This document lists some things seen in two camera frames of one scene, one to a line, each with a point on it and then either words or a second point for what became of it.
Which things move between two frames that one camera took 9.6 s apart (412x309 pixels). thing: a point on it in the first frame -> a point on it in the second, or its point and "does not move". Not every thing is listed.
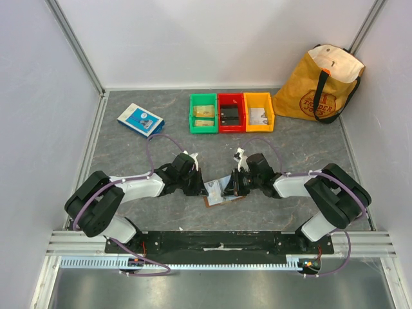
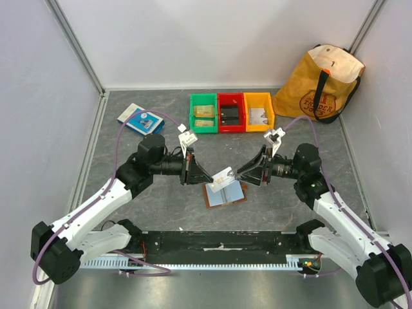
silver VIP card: x=214 y=192 -> x=221 y=179
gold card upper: x=203 y=111 does not move
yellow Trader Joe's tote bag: x=320 y=85 does not move
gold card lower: x=204 y=123 does not move
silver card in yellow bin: x=257 y=116 does not move
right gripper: x=236 y=183 -> x=264 y=165
